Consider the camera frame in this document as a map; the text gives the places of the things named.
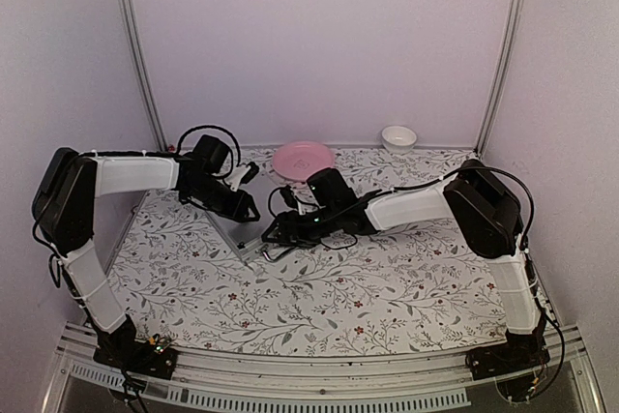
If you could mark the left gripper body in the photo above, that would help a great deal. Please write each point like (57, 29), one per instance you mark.
(233, 210)

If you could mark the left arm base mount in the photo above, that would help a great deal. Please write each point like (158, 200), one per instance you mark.
(153, 357)

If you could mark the pink plate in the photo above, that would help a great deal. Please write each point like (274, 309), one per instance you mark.
(297, 161)

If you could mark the frame post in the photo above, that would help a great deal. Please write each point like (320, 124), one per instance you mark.
(141, 73)
(499, 80)

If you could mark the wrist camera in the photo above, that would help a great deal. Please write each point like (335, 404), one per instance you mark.
(291, 200)
(241, 175)

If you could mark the right frame post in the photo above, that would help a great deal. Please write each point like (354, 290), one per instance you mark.
(499, 80)

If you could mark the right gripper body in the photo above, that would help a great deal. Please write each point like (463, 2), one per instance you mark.
(304, 233)

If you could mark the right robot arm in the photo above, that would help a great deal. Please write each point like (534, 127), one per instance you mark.
(486, 211)

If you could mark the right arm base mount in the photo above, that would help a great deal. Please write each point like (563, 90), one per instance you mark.
(518, 352)

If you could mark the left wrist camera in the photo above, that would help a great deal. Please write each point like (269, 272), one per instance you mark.
(241, 175)

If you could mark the left frame post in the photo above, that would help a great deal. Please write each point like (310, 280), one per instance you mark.
(141, 73)

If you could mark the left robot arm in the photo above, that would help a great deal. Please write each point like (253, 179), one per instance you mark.
(209, 177)

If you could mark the white bowl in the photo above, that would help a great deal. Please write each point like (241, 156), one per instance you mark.
(398, 139)

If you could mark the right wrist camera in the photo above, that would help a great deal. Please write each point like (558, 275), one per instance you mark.
(291, 200)

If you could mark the aluminium poker case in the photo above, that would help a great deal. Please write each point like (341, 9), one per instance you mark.
(244, 239)

